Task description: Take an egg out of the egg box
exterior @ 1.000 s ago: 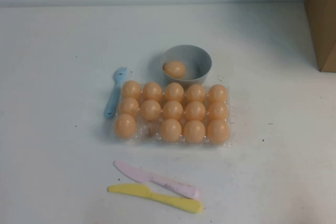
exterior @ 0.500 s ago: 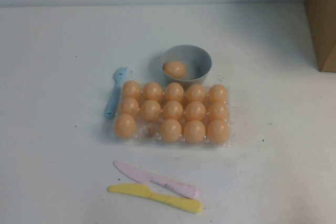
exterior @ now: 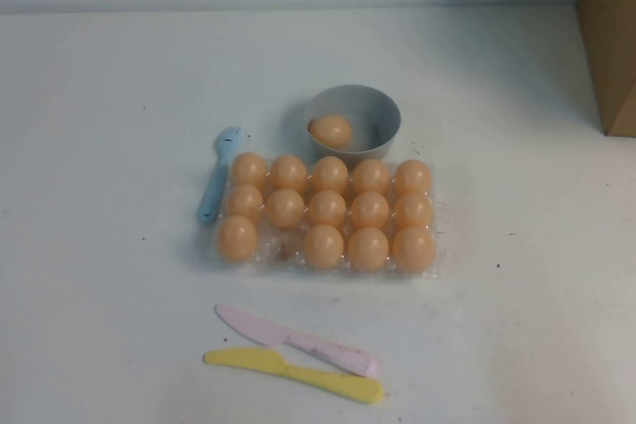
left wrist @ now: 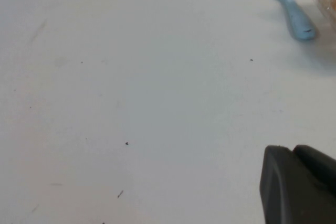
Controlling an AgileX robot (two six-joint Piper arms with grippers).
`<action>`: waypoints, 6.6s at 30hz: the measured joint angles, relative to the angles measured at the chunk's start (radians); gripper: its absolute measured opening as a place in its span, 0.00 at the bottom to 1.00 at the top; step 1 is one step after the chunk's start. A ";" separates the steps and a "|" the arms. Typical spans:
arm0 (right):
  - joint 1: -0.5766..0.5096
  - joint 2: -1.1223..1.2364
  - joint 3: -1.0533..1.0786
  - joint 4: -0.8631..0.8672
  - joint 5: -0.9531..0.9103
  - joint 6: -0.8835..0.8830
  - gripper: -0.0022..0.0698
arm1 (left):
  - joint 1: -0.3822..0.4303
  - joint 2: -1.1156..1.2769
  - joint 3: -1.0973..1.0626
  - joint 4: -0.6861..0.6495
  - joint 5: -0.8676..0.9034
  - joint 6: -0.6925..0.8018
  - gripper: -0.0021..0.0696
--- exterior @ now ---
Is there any clear plastic egg tray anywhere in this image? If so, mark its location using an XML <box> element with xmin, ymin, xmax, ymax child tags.
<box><xmin>213</xmin><ymin>153</ymin><xmax>441</xmax><ymax>279</ymax></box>

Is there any grey round bowl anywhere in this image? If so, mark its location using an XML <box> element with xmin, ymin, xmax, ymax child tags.
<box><xmin>303</xmin><ymin>85</ymin><xmax>402</xmax><ymax>163</ymax></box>

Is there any pink plastic knife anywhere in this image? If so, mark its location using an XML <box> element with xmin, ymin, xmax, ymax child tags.
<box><xmin>214</xmin><ymin>303</ymin><xmax>382</xmax><ymax>378</ymax></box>

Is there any brown egg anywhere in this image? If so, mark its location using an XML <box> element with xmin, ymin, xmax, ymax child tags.
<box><xmin>394</xmin><ymin>192</ymin><xmax>434</xmax><ymax>229</ymax></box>
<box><xmin>269</xmin><ymin>154</ymin><xmax>309</xmax><ymax>193</ymax></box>
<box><xmin>352</xmin><ymin>158</ymin><xmax>391</xmax><ymax>196</ymax></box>
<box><xmin>350</xmin><ymin>191</ymin><xmax>391</xmax><ymax>230</ymax></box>
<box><xmin>393</xmin><ymin>225</ymin><xmax>436</xmax><ymax>274</ymax></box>
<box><xmin>302</xmin><ymin>223</ymin><xmax>345</xmax><ymax>267</ymax></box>
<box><xmin>307</xmin><ymin>115</ymin><xmax>354</xmax><ymax>149</ymax></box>
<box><xmin>311</xmin><ymin>156</ymin><xmax>350</xmax><ymax>195</ymax></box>
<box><xmin>265</xmin><ymin>188</ymin><xmax>305</xmax><ymax>229</ymax></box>
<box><xmin>232</xmin><ymin>152</ymin><xmax>268</xmax><ymax>186</ymax></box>
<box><xmin>217</xmin><ymin>214</ymin><xmax>259</xmax><ymax>262</ymax></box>
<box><xmin>227</xmin><ymin>183</ymin><xmax>264</xmax><ymax>219</ymax></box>
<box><xmin>394</xmin><ymin>159</ymin><xmax>433</xmax><ymax>197</ymax></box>
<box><xmin>307</xmin><ymin>191</ymin><xmax>348</xmax><ymax>228</ymax></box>
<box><xmin>347</xmin><ymin>226</ymin><xmax>391</xmax><ymax>273</ymax></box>

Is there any brown cardboard box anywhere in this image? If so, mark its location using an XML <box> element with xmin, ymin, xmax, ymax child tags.
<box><xmin>575</xmin><ymin>0</ymin><xmax>636</xmax><ymax>137</ymax></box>

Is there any yellow plastic knife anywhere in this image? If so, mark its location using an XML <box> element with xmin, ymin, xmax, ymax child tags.
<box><xmin>203</xmin><ymin>348</ymin><xmax>386</xmax><ymax>404</ymax></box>

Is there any light blue plastic fork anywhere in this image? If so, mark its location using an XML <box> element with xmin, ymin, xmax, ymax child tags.
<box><xmin>198</xmin><ymin>126</ymin><xmax>251</xmax><ymax>224</ymax></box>

